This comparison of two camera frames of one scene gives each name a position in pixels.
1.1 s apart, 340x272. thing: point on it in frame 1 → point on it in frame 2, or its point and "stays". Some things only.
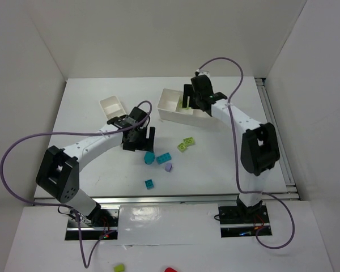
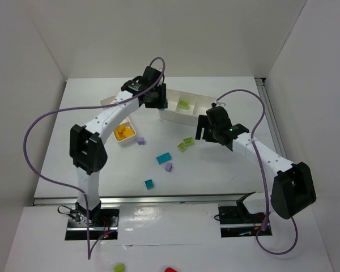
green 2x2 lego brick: [182, 147] stays
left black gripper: [140, 142] → [157, 100]
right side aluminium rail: [285, 169] stays
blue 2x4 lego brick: [164, 158] stays
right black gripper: [191, 92] → [205, 128]
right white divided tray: [170, 108] stays
